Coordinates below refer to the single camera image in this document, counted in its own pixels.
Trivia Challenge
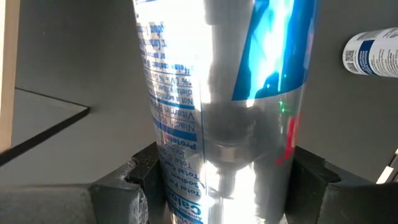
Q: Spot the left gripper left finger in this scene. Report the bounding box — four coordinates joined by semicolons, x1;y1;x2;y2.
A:
0;142;171;224

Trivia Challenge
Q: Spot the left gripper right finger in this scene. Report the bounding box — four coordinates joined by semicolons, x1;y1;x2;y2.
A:
284;145;398;224

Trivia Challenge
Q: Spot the blue silver Red Bull can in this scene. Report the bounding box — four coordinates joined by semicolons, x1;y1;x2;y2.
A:
132;0;321;224

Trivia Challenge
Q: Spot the Celsius Arctic Vibe can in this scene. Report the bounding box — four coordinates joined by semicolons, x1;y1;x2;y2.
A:
341;27;398;78

